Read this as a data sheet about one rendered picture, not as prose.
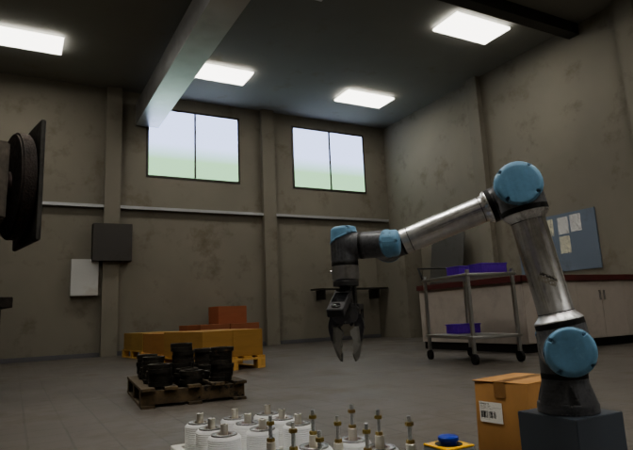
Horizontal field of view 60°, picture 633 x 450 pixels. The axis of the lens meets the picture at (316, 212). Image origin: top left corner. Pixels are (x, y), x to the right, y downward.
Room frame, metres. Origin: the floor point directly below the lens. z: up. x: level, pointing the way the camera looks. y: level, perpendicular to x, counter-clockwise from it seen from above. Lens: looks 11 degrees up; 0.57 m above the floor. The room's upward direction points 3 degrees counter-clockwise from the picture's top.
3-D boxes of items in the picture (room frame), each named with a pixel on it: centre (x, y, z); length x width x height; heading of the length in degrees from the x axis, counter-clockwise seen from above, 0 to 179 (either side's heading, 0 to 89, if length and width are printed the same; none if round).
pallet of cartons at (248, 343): (7.05, 1.38, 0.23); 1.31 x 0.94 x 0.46; 30
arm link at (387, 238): (1.53, -0.17, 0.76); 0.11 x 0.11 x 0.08; 74
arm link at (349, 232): (1.54, -0.08, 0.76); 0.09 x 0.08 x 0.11; 74
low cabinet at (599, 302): (8.53, -3.18, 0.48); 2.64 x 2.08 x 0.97; 119
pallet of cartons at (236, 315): (11.02, 2.00, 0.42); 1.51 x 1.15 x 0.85; 119
